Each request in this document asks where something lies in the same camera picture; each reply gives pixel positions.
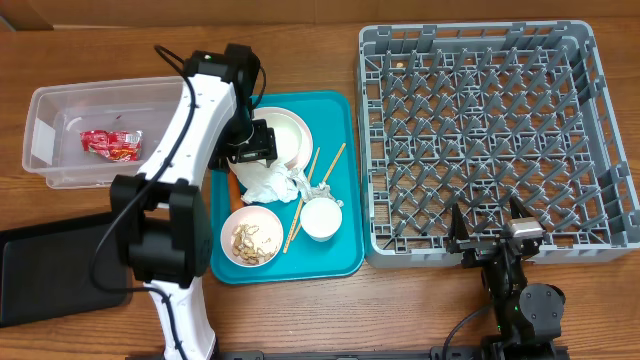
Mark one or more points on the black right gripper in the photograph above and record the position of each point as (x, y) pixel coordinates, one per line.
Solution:
(477, 249)

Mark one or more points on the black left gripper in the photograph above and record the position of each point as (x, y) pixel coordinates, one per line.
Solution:
(262, 147)

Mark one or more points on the white napkin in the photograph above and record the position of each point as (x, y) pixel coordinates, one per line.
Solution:
(265, 184)

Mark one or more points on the orange carrot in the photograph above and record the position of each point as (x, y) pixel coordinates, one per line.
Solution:
(235, 194)

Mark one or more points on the foil wrapper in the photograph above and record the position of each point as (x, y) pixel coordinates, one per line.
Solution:
(309, 192)

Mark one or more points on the pink bowl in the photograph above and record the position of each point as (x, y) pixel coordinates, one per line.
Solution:
(253, 215)

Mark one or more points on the peanuts and rice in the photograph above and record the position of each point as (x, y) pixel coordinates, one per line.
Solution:
(252, 245)

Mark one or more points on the white paper cup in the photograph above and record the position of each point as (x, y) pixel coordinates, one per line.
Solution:
(321, 218)

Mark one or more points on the red snack wrapper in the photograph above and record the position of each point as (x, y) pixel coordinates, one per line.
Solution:
(116, 146)

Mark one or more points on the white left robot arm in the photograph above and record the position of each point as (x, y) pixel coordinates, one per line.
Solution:
(161, 224)

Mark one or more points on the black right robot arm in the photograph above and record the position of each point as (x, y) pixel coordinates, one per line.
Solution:
(528, 315)

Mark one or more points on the grey dishwasher rack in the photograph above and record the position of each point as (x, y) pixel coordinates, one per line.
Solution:
(476, 114)

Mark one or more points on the pale green bowl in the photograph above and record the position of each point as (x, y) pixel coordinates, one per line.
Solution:
(288, 133)

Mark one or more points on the pink plate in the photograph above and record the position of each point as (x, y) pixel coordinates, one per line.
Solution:
(306, 149)

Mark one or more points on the teal plastic tray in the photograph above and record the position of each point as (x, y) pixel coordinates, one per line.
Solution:
(328, 116)

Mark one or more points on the right wooden chopstick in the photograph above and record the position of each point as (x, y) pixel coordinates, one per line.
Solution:
(330, 167)

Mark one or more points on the clear plastic bin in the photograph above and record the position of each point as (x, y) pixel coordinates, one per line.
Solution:
(57, 116)

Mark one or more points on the black plastic tray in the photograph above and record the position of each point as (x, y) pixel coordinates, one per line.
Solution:
(45, 270)

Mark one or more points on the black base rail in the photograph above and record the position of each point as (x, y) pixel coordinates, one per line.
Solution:
(345, 355)

